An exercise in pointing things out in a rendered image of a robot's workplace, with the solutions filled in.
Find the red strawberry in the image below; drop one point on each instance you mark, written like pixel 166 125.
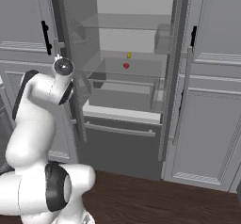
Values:
pixel 126 65

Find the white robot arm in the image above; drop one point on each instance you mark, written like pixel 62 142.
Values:
pixel 31 133

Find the clear glass fridge shelf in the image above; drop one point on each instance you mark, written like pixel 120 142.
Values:
pixel 125 21
pixel 125 71

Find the clear fridge door bin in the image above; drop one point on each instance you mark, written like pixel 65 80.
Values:
pixel 163 39
pixel 158 96

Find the grey freezer drawer front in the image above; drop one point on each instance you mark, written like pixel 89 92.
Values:
pixel 122 152

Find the grey open fridge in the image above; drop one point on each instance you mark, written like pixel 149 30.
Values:
pixel 131 39

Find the small yellow food item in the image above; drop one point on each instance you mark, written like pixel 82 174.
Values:
pixel 128 55

